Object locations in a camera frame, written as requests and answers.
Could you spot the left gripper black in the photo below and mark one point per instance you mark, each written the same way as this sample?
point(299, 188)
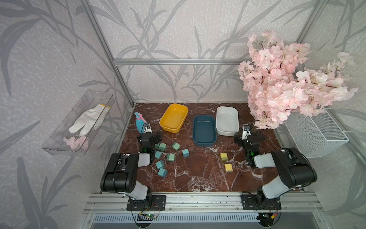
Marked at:
point(156, 139)

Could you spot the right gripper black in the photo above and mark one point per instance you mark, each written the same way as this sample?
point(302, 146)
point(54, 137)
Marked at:
point(239, 138)

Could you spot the green plug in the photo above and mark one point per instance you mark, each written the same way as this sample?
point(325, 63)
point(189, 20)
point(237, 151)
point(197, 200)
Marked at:
point(162, 147)
point(171, 157)
point(176, 146)

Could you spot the yellow plug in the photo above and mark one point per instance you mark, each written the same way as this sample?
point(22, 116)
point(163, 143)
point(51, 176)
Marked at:
point(228, 167)
point(224, 157)

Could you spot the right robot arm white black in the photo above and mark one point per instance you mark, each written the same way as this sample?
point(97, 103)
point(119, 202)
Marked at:
point(293, 168)

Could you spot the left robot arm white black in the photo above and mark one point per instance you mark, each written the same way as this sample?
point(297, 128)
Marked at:
point(120, 175)

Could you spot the yellow plastic storage box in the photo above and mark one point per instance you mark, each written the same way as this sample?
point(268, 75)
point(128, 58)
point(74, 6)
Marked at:
point(174, 117)

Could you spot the white plastic storage box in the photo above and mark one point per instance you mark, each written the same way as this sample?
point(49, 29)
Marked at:
point(227, 121)

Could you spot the dark teal storage box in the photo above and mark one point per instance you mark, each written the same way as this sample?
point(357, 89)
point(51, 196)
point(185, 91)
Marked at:
point(204, 131)

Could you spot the teal spray bottle pink trigger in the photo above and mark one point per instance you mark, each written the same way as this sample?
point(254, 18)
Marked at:
point(139, 121)

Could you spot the pink cherry blossom tree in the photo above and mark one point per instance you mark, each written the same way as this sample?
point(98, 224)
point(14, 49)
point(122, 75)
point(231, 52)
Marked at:
point(276, 89)

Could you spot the white work glove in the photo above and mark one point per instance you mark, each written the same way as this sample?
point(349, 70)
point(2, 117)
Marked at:
point(90, 120)

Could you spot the small pink flower sprig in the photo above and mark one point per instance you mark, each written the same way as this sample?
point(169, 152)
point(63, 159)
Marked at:
point(77, 142)

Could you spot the right circuit board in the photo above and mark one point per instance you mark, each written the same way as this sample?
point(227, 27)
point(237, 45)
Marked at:
point(267, 216)

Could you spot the circuit board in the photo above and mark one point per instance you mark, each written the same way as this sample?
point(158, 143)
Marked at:
point(267, 216)
point(147, 217)

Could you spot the left circuit board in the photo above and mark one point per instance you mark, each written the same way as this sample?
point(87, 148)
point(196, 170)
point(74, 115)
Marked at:
point(147, 217)

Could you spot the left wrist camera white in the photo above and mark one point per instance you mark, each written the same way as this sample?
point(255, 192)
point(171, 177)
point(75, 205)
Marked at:
point(146, 128)

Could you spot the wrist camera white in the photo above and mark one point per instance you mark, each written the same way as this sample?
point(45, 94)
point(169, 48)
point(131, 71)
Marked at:
point(146, 128)
point(246, 131)

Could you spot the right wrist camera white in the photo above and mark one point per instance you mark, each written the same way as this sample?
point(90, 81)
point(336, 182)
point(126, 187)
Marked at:
point(246, 131)

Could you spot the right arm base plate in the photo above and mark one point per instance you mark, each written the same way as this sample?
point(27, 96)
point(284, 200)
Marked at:
point(259, 202)

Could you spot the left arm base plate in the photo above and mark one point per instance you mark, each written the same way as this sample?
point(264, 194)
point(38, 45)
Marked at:
point(154, 202)

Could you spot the white wire mesh basket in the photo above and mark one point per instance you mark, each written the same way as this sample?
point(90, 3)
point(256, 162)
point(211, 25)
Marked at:
point(315, 136)

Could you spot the aluminium front rail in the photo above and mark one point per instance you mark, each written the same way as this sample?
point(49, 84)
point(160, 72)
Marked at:
point(199, 202)

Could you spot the clear acrylic wall shelf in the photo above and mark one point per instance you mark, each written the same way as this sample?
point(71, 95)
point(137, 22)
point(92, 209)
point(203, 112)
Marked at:
point(74, 135)

